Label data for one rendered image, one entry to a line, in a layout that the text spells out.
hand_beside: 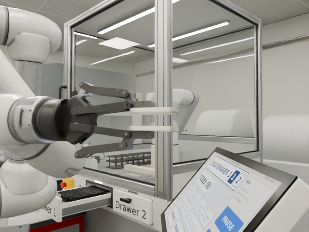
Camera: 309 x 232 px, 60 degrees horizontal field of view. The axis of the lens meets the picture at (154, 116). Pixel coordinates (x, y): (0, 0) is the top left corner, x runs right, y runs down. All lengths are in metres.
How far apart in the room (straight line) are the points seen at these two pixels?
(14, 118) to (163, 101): 0.78
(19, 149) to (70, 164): 0.13
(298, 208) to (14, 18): 0.97
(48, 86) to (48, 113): 1.87
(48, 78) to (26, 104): 1.84
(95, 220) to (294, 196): 1.37
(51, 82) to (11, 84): 1.56
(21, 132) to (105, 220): 1.18
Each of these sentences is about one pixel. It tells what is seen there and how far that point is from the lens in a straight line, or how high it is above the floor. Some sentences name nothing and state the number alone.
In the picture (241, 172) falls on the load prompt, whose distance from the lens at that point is 0.65.
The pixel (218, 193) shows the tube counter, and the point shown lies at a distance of 0.67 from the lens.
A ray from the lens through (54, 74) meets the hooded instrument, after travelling 2.38.
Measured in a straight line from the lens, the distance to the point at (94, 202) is 1.50.
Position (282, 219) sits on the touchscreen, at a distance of 0.49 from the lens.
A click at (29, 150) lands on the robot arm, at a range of 0.60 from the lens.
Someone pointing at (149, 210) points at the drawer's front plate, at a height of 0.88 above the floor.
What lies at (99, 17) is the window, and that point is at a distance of 1.75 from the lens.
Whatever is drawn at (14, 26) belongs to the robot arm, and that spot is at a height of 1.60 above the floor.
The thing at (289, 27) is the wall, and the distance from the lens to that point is 4.55.
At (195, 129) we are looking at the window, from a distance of 1.35.
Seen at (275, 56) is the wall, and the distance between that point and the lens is 4.53.
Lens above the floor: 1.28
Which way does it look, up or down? 1 degrees up
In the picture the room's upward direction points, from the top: straight up
